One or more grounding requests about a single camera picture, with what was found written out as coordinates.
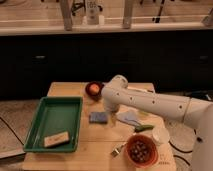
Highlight blue sponge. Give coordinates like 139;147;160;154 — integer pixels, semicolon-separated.
89;112;108;124

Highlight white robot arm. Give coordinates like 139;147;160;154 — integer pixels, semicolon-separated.
101;75;213;171

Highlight green plastic tray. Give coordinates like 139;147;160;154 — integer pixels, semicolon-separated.
23;97;83;153

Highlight tan block in tray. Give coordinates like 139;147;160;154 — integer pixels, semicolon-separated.
44;132;70;148

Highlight dark red bowl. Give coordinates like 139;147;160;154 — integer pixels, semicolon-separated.
85;81;104;101

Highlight light blue cloth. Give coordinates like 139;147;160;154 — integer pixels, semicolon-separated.
116;110;140;126

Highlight orange fruit in bowl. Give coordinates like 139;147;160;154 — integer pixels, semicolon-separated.
90;84;100;94

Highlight light green plastic cup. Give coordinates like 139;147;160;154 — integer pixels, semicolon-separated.
138;110;150;117

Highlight wooden table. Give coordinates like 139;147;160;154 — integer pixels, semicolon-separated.
22;82;176;171

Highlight green pepper toy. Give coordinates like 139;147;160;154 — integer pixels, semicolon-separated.
134;125;154;133

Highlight metal fork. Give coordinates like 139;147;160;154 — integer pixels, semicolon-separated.
110;142;127;157

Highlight orange bowl with beads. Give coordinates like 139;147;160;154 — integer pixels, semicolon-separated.
125;134;158;169

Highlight white round cup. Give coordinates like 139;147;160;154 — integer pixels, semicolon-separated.
152;126;170;146

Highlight black power cable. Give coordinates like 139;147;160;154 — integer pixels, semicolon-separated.
169;139;194;155

